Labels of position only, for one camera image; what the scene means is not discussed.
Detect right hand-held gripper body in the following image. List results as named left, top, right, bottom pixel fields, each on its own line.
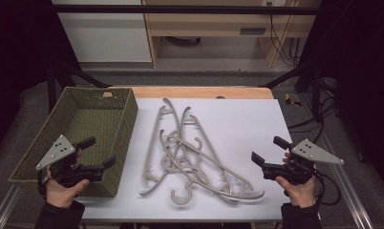
left=262, top=138, right=345, bottom=186

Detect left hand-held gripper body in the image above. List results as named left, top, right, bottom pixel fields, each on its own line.
left=35, top=134, right=106, bottom=189

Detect olive green woven basket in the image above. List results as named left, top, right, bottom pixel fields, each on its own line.
left=8, top=86, right=139, bottom=198

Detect grey plastic clothes hanger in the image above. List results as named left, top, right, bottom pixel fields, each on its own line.
left=139, top=97, right=203, bottom=197
left=159, top=128, right=266, bottom=207
left=160, top=106, right=241, bottom=204

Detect person's right hand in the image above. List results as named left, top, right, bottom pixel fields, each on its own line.
left=274, top=176, right=317, bottom=210

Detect person's left hand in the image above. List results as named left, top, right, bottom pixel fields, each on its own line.
left=45, top=168, right=91, bottom=210

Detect white board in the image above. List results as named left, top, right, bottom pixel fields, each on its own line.
left=76, top=97, right=293, bottom=222

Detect yellow and black tool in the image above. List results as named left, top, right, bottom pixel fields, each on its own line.
left=284, top=93, right=303, bottom=108

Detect black metal stand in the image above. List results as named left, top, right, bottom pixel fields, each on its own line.
left=46, top=60, right=112, bottom=113
left=260, top=61, right=325, bottom=123

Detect black curtain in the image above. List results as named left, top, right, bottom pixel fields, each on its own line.
left=0, top=0, right=83, bottom=154
left=299, top=0, right=384, bottom=192

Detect white cabinet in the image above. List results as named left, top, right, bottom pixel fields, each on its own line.
left=52, top=0, right=153, bottom=64

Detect light wooden desk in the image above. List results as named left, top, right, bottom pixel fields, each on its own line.
left=141, top=0, right=322, bottom=69

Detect black floor cables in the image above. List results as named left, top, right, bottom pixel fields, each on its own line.
left=288, top=94, right=338, bottom=144

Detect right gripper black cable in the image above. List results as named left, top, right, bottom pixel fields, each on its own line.
left=312, top=170, right=342, bottom=207

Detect aluminium rail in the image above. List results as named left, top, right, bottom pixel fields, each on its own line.
left=0, top=185, right=22, bottom=229
left=299, top=94, right=375, bottom=229

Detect black hanging cables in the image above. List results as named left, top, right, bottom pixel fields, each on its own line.
left=268, top=1, right=301, bottom=68

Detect grey drawer handle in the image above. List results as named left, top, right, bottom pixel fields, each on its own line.
left=240, top=28, right=267, bottom=35

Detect black horizontal frame bar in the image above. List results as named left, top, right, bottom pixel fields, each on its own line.
left=51, top=4, right=323, bottom=16

